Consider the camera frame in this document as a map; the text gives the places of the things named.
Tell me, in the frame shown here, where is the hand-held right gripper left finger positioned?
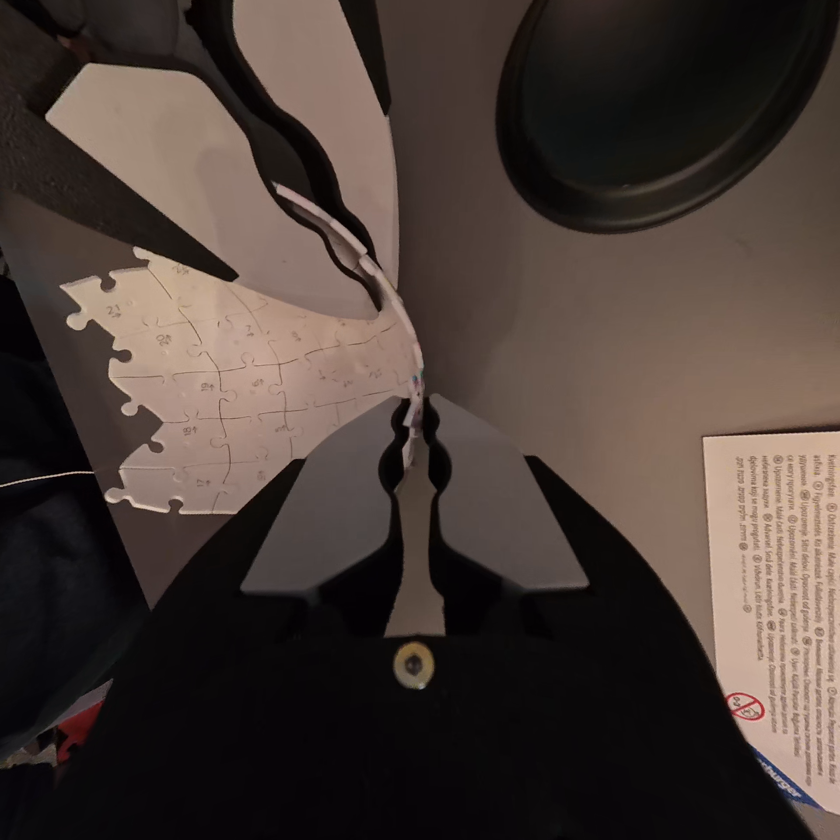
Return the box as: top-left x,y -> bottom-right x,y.
242,398 -> 412,602

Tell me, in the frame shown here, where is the white instruction leaflet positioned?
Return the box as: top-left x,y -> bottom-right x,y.
703,431 -> 840,812

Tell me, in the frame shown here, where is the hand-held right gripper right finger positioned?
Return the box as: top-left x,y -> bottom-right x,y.
423,394 -> 590,602

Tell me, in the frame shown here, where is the white drawstring cord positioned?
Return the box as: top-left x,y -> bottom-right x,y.
0,469 -> 102,490

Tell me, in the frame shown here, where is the red object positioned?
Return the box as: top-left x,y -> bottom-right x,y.
0,680 -> 116,771

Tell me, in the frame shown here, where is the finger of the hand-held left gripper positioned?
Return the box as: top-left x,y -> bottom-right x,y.
230,0 -> 401,283
44,59 -> 395,319

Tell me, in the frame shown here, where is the assembled white puzzle section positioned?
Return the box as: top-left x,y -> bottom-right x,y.
59,184 -> 431,515

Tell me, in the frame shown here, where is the black round ball stand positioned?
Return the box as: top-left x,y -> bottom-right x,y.
495,0 -> 840,235

